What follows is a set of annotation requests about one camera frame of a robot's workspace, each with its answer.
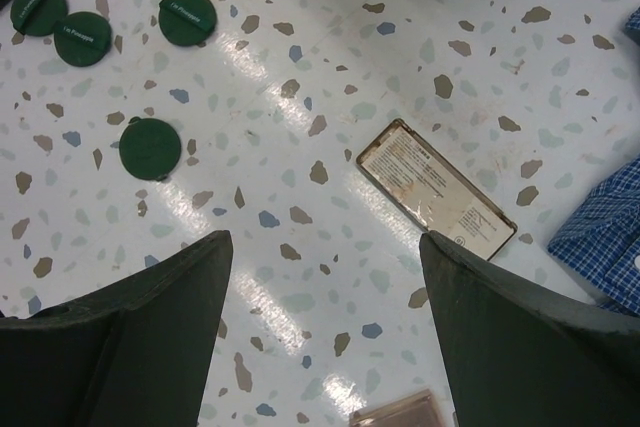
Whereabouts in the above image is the long brown labelled palette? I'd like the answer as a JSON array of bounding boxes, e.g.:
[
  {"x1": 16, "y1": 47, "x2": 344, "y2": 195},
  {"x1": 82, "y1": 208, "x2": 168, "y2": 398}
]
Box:
[{"x1": 356, "y1": 118, "x2": 517, "y2": 260}]

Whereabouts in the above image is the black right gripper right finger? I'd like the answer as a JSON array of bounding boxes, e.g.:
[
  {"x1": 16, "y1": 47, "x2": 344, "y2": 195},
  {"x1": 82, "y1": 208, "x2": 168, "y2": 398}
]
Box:
[{"x1": 420, "y1": 231, "x2": 639, "y2": 426}]

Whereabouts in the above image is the small brown square palette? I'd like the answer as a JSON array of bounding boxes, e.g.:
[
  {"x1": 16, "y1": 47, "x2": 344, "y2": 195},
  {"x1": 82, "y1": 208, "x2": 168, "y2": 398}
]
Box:
[{"x1": 349, "y1": 389, "x2": 444, "y2": 427}]

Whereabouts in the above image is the green powder puff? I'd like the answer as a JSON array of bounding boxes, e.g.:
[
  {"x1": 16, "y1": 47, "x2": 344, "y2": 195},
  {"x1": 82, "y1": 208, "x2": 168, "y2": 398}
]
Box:
[
  {"x1": 118, "y1": 117, "x2": 182, "y2": 181},
  {"x1": 10, "y1": 0, "x2": 69, "y2": 37},
  {"x1": 53, "y1": 11, "x2": 112, "y2": 67},
  {"x1": 158, "y1": 0, "x2": 218, "y2": 47}
]

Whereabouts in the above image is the blue checkered cloth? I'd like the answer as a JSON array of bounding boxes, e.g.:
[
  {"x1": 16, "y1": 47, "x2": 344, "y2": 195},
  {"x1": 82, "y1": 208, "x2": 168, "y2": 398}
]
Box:
[{"x1": 547, "y1": 1, "x2": 640, "y2": 318}]

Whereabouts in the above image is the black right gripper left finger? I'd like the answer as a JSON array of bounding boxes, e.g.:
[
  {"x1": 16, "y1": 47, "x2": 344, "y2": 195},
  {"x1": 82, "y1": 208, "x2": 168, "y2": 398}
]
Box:
[{"x1": 1, "y1": 231, "x2": 233, "y2": 426}]

